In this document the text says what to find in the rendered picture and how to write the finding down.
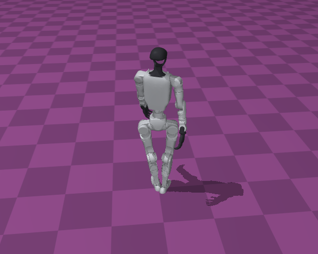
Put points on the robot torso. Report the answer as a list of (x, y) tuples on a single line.
[(157, 94)]

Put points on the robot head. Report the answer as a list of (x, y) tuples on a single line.
[(158, 54)]

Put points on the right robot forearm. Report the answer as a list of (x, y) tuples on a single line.
[(182, 117)]

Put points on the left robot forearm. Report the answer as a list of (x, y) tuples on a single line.
[(142, 101)]

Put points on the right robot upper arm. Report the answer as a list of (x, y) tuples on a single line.
[(177, 83)]

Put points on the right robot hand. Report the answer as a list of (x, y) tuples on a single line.
[(182, 132)]

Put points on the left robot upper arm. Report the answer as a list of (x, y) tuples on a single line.
[(139, 83)]

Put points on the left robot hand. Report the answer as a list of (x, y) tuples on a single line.
[(146, 111)]

